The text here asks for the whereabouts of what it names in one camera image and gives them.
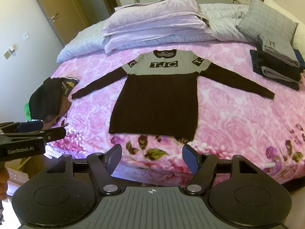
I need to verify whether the brown garment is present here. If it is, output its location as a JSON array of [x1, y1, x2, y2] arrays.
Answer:
[[42, 95, 73, 130]]

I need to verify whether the black folded garment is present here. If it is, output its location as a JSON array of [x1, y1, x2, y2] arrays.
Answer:
[[256, 35, 305, 82]]

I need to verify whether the wooden door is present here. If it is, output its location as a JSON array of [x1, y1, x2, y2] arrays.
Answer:
[[28, 0, 89, 46]]

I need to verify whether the lilac pillow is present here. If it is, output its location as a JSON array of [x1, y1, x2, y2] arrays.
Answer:
[[103, 27, 213, 53], [106, 0, 208, 38]]

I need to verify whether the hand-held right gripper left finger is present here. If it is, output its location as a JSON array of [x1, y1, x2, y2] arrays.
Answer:
[[46, 144, 122, 195]]

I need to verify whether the striped lilac duvet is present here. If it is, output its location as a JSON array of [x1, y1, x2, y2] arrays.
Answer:
[[56, 3, 252, 63]]

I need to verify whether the grey knit cushion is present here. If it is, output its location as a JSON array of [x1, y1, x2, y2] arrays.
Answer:
[[237, 0, 299, 48]]

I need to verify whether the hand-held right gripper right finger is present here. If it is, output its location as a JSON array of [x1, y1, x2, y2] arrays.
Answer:
[[182, 144, 259, 195]]

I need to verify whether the person's left hand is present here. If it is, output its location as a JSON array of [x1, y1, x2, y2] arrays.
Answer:
[[0, 168, 10, 201]]

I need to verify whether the grey and black sweater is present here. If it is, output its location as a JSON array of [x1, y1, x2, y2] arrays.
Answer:
[[71, 49, 276, 142]]

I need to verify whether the navy folded garment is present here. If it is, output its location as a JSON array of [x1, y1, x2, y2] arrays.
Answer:
[[250, 49, 305, 91]]

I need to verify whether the navy cloth with yellow print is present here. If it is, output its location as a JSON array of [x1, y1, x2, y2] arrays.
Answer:
[[59, 77, 80, 96]]

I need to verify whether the green garment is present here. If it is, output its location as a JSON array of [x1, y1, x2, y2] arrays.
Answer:
[[24, 102, 33, 122]]

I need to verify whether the plain grey folded garment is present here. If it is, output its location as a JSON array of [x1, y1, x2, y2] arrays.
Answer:
[[260, 65, 302, 84]]

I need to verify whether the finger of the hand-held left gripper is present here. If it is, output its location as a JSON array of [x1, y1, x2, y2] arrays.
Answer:
[[0, 121, 44, 134], [0, 127, 67, 146]]

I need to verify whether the pink floral blanket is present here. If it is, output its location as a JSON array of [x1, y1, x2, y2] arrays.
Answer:
[[45, 40, 305, 185]]

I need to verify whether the grey folded garment with print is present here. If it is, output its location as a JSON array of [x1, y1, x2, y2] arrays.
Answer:
[[260, 35, 302, 69]]

